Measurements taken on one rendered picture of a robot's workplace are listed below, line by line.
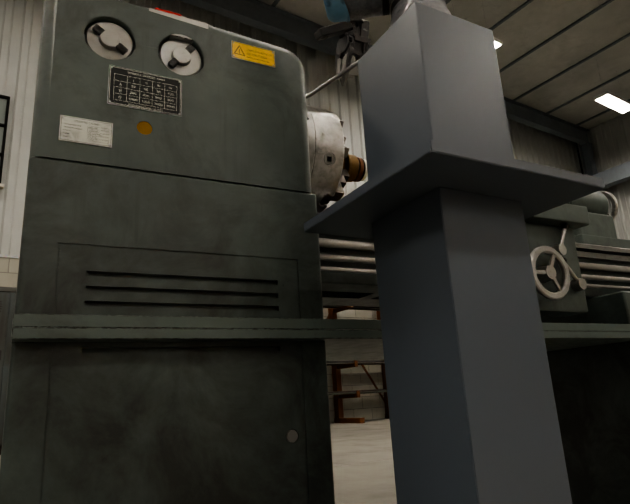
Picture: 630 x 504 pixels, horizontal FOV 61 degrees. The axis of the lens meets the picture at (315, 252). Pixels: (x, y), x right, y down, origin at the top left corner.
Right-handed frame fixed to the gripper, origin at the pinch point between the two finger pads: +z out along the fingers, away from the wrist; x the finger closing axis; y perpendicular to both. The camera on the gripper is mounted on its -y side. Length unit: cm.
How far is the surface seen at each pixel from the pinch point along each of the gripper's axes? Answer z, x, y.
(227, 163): 35, -32, -43
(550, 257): 49, -39, 51
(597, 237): 39, -17, 102
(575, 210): 34, -36, 64
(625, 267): 50, -27, 105
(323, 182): 33.7, -15.7, -11.2
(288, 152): 30, -30, -28
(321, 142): 23.4, -17.3, -13.6
